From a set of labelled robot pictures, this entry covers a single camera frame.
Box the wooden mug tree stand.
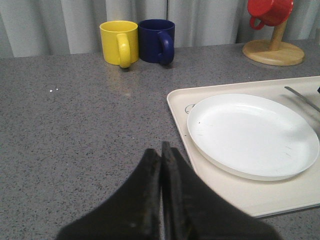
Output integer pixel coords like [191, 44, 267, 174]
[242, 21, 305, 66]

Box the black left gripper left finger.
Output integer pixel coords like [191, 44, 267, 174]
[56, 149, 161, 240]

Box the grey curtain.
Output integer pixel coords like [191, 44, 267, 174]
[0, 0, 320, 59]

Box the cream rabbit serving tray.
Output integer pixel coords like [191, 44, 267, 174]
[167, 76, 320, 217]

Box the silver metal fork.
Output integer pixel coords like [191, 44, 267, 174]
[284, 86, 320, 112]

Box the yellow mug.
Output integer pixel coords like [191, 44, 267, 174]
[99, 20, 139, 69]

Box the red mug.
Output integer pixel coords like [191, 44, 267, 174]
[247, 0, 294, 30]

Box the dark blue mug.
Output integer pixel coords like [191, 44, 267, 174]
[138, 19, 175, 65]

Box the white round plate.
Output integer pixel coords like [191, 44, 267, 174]
[187, 94, 320, 181]

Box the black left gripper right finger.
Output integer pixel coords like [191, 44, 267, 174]
[161, 141, 281, 240]

